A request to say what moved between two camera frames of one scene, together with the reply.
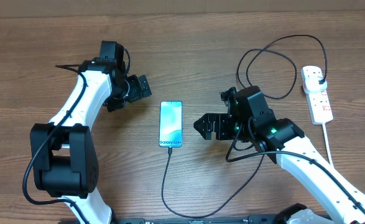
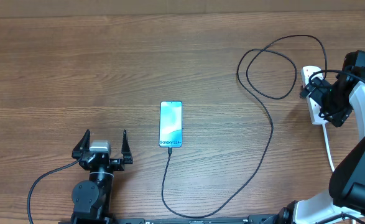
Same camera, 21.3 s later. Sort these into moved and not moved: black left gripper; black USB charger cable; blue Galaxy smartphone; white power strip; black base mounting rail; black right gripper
Moved: black left gripper; black right gripper
Not moved: black USB charger cable; blue Galaxy smartphone; white power strip; black base mounting rail
